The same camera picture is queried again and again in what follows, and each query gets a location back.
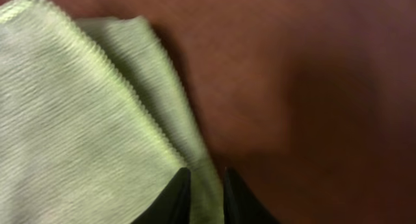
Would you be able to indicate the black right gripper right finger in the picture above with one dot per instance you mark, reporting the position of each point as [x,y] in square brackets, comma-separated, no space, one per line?
[241,206]

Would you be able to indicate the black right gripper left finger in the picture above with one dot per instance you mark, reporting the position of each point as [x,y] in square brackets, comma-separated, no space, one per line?
[172,206]

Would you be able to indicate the green cloth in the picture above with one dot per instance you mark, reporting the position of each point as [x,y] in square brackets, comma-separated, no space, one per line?
[94,121]

